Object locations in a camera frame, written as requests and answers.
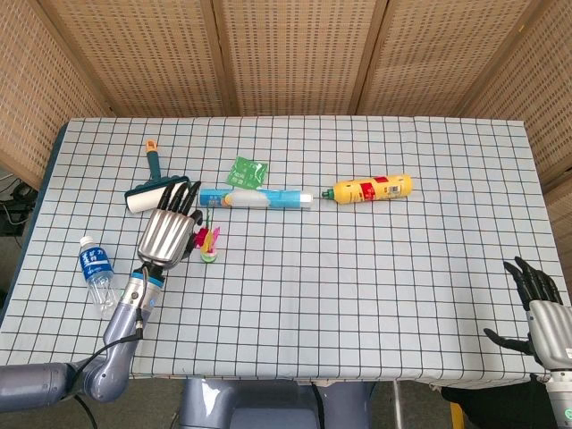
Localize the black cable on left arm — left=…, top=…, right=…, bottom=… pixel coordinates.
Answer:
left=66, top=265, right=150, bottom=429

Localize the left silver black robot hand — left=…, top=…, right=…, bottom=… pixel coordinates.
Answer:
left=136, top=180, right=205, bottom=270

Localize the colourful feather shuttlecock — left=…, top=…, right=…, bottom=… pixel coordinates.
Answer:
left=195, top=207, right=222, bottom=264

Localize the clear plastic water bottle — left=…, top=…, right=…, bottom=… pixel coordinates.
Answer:
left=79, top=235, right=122, bottom=320

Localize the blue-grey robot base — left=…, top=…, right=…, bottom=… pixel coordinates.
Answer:
left=177, top=377, right=374, bottom=429

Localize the checkered white tablecloth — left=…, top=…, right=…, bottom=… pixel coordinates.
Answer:
left=0, top=114, right=572, bottom=388

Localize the teal handled lint roller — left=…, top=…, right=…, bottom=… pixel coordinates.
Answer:
left=123, top=139, right=189, bottom=215

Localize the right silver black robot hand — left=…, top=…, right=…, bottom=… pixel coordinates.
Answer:
left=484, top=256, right=572, bottom=372

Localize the green snack packet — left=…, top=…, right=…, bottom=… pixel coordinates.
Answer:
left=225, top=156, right=269, bottom=190

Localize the woven bamboo folding screen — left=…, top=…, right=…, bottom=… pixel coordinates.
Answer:
left=0, top=0, right=572, bottom=265

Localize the blue white plastic wrap roll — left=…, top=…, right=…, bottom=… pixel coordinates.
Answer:
left=198, top=187, right=316, bottom=210

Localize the yellow red sauce bottle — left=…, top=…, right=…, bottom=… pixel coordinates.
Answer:
left=322, top=173, right=414, bottom=205

